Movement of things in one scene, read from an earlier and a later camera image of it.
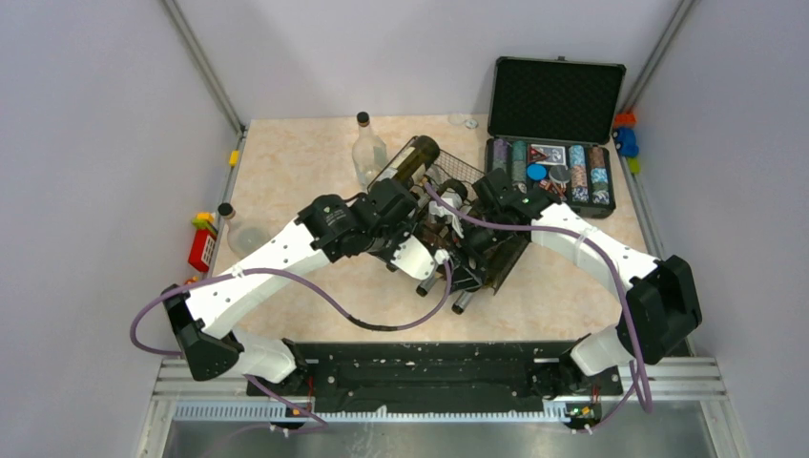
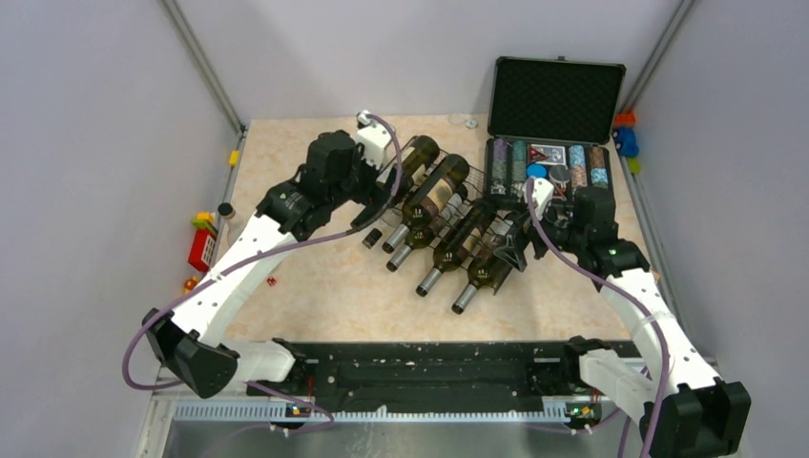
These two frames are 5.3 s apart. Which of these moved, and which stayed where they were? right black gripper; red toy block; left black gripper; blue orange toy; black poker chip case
Moved: left black gripper; right black gripper
Stayed: black poker chip case; red toy block; blue orange toy
